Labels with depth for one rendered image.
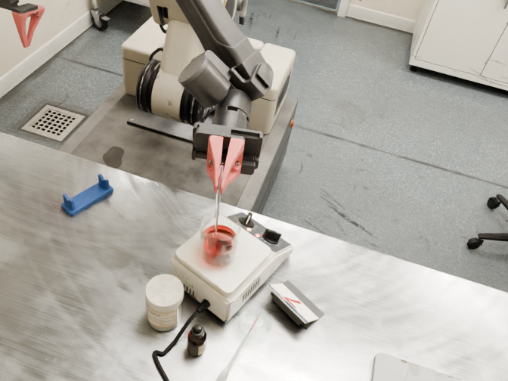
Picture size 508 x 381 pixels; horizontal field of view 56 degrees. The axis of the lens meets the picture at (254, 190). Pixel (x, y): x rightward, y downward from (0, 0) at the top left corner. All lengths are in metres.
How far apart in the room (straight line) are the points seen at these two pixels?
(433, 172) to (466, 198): 0.19
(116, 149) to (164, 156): 0.16
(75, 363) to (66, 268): 0.18
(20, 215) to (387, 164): 1.80
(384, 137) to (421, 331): 1.76
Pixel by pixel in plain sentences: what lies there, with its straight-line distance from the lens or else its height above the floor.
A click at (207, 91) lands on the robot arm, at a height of 1.06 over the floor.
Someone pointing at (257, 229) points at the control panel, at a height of 0.80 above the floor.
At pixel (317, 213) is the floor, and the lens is 2.06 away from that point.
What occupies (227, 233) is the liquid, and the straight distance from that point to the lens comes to 0.77.
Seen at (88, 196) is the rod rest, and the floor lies 0.76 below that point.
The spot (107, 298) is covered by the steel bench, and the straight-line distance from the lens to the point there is 0.86.
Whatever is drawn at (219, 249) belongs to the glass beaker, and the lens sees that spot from 0.74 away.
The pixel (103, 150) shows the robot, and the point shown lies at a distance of 1.69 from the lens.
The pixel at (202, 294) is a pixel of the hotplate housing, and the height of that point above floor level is 0.79.
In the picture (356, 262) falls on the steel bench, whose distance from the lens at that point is 0.96.
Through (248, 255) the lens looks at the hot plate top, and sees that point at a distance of 0.80.
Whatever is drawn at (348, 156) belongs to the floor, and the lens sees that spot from 2.38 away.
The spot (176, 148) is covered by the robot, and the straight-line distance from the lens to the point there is 1.69.
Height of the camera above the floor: 1.48
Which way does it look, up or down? 45 degrees down
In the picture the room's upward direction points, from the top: 11 degrees clockwise
